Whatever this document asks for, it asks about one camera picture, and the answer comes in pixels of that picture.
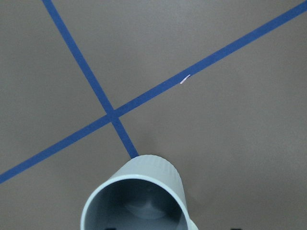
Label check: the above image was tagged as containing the brown paper table cover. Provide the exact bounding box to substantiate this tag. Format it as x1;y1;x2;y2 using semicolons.
0;0;307;230

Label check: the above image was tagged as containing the white ceramic mug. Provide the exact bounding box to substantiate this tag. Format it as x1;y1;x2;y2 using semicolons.
80;155;198;230

